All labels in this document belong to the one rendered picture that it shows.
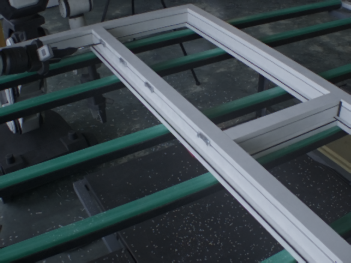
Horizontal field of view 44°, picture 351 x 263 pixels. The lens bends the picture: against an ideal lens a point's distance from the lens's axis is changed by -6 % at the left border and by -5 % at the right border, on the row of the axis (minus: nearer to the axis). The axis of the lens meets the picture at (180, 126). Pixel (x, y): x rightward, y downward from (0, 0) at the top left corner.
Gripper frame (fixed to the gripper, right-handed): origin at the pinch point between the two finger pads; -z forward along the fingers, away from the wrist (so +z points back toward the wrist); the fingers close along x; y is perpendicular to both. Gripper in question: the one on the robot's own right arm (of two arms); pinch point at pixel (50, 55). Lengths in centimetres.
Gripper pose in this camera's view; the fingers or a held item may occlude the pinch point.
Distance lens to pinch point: 157.8
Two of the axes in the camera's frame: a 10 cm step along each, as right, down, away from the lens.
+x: -3.5, -9.3, 0.8
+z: -7.0, 2.0, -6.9
